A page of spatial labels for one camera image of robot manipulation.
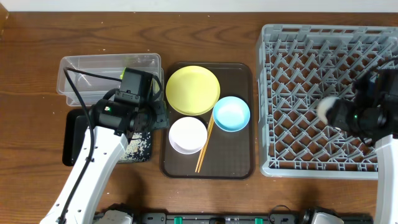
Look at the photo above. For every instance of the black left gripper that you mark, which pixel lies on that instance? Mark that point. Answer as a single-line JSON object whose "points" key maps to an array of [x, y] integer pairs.
{"points": [[163, 121]]}

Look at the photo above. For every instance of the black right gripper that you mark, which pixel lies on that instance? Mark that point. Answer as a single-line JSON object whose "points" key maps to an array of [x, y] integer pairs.
{"points": [[337, 112]]}

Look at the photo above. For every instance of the small pale green cup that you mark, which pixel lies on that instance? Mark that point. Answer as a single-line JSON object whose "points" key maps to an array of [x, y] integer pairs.
{"points": [[324, 106]]}

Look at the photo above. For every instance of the white rice bowl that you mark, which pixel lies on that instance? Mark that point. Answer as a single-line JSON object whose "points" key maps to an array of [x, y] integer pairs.
{"points": [[188, 135]]}

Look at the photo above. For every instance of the yellow-labelled plastic wrapper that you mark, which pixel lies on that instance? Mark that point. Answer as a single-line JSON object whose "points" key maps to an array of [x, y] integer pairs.
{"points": [[122, 75]]}

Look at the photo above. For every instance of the blue bowl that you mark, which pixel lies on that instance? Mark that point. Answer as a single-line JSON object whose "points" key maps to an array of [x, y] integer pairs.
{"points": [[231, 114]]}

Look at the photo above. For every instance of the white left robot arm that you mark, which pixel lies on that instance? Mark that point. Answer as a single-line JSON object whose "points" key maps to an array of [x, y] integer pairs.
{"points": [[112, 121]]}

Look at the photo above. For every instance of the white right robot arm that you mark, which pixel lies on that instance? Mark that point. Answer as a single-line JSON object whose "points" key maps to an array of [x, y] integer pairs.
{"points": [[372, 115]]}

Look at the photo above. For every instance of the grey dishwasher rack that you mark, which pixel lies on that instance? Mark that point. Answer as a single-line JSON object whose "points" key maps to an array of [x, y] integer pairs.
{"points": [[297, 66]]}

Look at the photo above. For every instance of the black waste tray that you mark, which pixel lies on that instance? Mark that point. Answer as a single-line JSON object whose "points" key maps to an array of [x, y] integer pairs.
{"points": [[76, 125]]}

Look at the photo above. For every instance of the clear plastic waste bin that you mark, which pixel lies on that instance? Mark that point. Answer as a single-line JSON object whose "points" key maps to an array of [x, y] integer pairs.
{"points": [[93, 89]]}

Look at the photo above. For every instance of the spilled rice pile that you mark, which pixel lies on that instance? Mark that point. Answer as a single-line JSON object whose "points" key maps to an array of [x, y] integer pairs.
{"points": [[139, 149]]}

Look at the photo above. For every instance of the yellow plate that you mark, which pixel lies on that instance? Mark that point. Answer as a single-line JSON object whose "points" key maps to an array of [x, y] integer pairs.
{"points": [[192, 90]]}

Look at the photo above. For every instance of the brown serving tray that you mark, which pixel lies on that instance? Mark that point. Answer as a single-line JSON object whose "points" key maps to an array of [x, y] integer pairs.
{"points": [[228, 155]]}

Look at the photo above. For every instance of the wooden chopstick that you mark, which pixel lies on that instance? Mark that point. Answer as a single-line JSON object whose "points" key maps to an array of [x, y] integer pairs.
{"points": [[203, 149], [206, 149]]}

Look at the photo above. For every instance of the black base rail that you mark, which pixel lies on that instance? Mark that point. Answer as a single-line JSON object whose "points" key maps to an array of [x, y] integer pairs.
{"points": [[119, 213]]}

